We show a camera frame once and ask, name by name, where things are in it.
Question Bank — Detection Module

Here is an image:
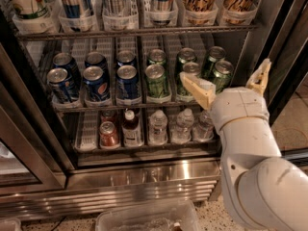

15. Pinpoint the stainless steel fridge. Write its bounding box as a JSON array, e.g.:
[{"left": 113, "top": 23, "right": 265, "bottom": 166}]
[{"left": 0, "top": 0, "right": 307, "bottom": 220}]

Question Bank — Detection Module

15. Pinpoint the blue Pepsi can back right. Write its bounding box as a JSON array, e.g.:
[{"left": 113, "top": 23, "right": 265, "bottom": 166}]
[{"left": 116, "top": 50, "right": 137, "bottom": 67}]

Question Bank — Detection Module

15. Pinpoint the green can front left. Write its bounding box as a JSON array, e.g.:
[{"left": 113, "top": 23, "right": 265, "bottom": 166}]
[{"left": 145, "top": 64, "right": 169, "bottom": 98}]

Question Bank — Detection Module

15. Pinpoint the blue Red Bull can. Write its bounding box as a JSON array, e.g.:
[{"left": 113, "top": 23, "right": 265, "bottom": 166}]
[{"left": 150, "top": 0, "right": 173, "bottom": 25}]

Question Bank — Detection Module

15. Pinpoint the clear water bottle middle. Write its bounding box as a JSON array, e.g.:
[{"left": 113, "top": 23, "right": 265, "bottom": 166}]
[{"left": 171, "top": 108, "right": 194, "bottom": 144}]

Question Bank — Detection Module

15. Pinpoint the clear plastic bin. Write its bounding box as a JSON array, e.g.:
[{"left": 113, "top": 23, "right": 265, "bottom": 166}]
[{"left": 95, "top": 200, "right": 202, "bottom": 231}]

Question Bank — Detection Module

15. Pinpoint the white tray top right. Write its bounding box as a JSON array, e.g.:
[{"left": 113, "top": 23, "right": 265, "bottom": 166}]
[{"left": 218, "top": 0, "right": 256, "bottom": 25}]

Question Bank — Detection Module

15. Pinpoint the blue Pepsi can back middle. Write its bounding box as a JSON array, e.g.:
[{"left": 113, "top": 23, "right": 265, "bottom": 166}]
[{"left": 85, "top": 51, "right": 108, "bottom": 70}]

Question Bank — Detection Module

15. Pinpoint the clear water bottle right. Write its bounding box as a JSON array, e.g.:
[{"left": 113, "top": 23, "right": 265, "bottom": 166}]
[{"left": 192, "top": 110, "right": 214, "bottom": 142}]

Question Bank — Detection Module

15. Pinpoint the clear water bottle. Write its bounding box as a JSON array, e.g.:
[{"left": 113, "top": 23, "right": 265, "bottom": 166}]
[
  {"left": 149, "top": 110, "right": 167, "bottom": 145},
  {"left": 171, "top": 108, "right": 194, "bottom": 144},
  {"left": 192, "top": 110, "right": 214, "bottom": 142}
]

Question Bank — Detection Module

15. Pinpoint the red soda can front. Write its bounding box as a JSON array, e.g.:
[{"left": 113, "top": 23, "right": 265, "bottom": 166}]
[{"left": 99, "top": 121, "right": 119, "bottom": 147}]

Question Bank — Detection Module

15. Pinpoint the blue Pepsi can back left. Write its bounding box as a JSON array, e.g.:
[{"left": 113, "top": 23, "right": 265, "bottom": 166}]
[{"left": 53, "top": 52, "right": 82, "bottom": 85}]

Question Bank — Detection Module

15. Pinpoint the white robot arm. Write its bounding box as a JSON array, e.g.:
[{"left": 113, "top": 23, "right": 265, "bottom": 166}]
[{"left": 180, "top": 59, "right": 308, "bottom": 231}]

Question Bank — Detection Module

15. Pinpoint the blue pepsi can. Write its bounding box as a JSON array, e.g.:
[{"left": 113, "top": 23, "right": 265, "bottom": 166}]
[
  {"left": 116, "top": 50, "right": 137, "bottom": 67},
  {"left": 85, "top": 51, "right": 108, "bottom": 70},
  {"left": 83, "top": 66, "right": 110, "bottom": 102},
  {"left": 53, "top": 52, "right": 82, "bottom": 85},
  {"left": 47, "top": 67, "right": 79, "bottom": 104},
  {"left": 116, "top": 65, "right": 141, "bottom": 100}
]

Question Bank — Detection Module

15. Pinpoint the green can back middle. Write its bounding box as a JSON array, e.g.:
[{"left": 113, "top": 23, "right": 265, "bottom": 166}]
[{"left": 175, "top": 47, "right": 197, "bottom": 74}]

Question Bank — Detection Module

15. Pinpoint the green can front right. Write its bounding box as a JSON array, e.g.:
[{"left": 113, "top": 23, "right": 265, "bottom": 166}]
[{"left": 209, "top": 60, "right": 234, "bottom": 93}]

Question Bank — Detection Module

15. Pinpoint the red soda can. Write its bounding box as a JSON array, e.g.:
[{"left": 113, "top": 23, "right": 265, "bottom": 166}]
[
  {"left": 99, "top": 121, "right": 119, "bottom": 147},
  {"left": 100, "top": 110, "right": 116, "bottom": 123}
]

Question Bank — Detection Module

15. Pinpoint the green can front middle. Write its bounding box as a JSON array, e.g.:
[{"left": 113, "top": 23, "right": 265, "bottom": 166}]
[{"left": 177, "top": 62, "right": 201, "bottom": 96}]

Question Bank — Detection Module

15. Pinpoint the brown drink bottle white cap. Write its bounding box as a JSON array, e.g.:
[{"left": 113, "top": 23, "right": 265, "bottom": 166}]
[{"left": 122, "top": 110, "right": 142, "bottom": 147}]

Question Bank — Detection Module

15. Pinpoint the blue silver tall can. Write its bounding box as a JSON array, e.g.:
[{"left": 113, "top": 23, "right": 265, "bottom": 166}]
[{"left": 62, "top": 0, "right": 94, "bottom": 32}]

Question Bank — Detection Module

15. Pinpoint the green can back right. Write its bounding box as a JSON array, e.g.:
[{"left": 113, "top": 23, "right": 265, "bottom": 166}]
[{"left": 201, "top": 46, "right": 226, "bottom": 79}]

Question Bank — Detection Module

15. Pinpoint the blue Pepsi can front left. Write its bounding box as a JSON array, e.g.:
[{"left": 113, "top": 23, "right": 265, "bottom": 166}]
[{"left": 47, "top": 67, "right": 79, "bottom": 104}]

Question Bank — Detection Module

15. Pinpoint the red soda can back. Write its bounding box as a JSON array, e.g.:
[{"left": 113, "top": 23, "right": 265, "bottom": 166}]
[{"left": 100, "top": 110, "right": 116, "bottom": 123}]

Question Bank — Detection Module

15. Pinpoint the small clear container corner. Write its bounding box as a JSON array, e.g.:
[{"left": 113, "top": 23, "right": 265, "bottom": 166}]
[{"left": 0, "top": 218, "right": 21, "bottom": 231}]

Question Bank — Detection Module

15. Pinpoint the clear water bottle left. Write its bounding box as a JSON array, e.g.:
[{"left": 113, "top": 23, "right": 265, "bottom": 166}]
[{"left": 149, "top": 110, "right": 167, "bottom": 145}]

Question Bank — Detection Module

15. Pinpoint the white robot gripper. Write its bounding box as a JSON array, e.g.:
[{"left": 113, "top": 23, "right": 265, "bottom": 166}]
[{"left": 180, "top": 59, "right": 271, "bottom": 132}]

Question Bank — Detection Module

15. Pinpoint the blue Pepsi can front middle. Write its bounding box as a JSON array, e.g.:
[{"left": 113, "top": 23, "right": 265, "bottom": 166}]
[{"left": 83, "top": 66, "right": 110, "bottom": 102}]

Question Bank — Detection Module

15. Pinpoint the green can back left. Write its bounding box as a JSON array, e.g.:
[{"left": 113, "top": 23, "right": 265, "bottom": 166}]
[{"left": 147, "top": 49, "right": 167, "bottom": 66}]

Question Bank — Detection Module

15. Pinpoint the blue Pepsi can front right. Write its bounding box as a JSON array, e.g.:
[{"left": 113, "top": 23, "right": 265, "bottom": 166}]
[{"left": 116, "top": 65, "right": 141, "bottom": 100}]

